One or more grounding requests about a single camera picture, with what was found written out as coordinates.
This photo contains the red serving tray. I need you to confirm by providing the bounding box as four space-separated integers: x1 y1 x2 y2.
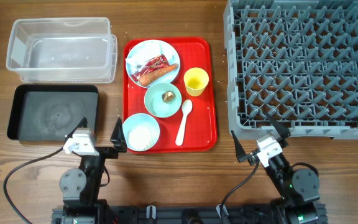
122 37 218 154

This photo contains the red snack wrapper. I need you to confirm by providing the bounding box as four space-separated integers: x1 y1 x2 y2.
131 54 169 82

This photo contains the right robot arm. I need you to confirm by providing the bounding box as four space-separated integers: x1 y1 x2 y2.
228 113 320 223

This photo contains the orange carrot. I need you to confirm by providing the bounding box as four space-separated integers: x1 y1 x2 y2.
139 63 178 86

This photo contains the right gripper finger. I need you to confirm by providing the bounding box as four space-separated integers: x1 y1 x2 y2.
265 113 290 139
231 130 247 162

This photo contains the grey dishwasher rack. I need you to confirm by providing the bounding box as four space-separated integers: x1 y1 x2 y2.
223 1 358 139

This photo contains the white plastic spoon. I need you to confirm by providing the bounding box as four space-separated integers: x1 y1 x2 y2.
175 100 193 146

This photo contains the blue bowl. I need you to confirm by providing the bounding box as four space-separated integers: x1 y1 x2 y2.
122 113 160 152

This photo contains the yellow plastic cup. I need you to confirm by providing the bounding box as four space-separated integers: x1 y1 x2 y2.
184 67 209 96

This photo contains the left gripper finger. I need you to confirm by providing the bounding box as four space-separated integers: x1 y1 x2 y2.
65 117 88 139
110 118 127 152

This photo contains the light blue plate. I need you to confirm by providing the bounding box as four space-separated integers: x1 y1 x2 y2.
124 39 181 88

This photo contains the clear plastic bin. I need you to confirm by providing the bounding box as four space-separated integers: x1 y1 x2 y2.
6 17 118 83

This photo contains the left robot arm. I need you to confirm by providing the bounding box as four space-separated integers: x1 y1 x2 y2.
52 118 127 224

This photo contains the black plastic tray bin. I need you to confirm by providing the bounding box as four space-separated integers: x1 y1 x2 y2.
7 84 99 141

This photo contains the brown mushroom piece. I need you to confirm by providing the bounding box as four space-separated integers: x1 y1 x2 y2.
162 91 176 103

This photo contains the white rice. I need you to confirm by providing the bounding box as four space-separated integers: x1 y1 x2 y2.
128 126 156 151

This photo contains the green bowl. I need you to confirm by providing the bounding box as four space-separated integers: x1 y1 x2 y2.
144 83 182 118

